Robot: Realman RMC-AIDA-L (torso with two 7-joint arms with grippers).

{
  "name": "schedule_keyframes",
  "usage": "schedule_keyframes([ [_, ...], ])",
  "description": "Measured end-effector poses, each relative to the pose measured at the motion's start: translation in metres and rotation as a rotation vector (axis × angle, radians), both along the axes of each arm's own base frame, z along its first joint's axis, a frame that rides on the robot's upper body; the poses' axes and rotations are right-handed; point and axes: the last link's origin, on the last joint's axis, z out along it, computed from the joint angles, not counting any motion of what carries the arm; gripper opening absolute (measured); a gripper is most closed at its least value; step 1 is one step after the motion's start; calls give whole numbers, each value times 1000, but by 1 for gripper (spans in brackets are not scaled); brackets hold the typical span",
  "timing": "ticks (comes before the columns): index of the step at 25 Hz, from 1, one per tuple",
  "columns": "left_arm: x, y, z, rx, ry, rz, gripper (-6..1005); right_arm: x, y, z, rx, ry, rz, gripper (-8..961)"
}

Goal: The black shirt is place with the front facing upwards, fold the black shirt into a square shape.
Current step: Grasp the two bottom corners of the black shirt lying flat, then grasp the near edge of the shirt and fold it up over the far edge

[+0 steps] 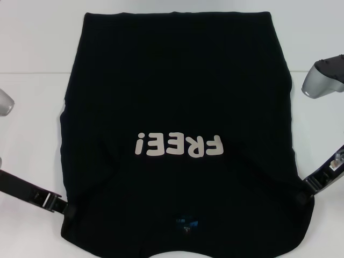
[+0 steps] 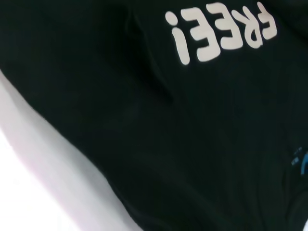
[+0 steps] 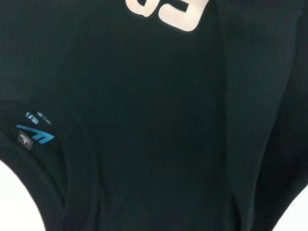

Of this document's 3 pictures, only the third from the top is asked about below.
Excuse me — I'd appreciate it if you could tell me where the black shirt with FREE print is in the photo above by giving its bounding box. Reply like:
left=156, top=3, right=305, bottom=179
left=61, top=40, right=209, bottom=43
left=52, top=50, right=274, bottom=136
left=0, top=0, right=308, bottom=231

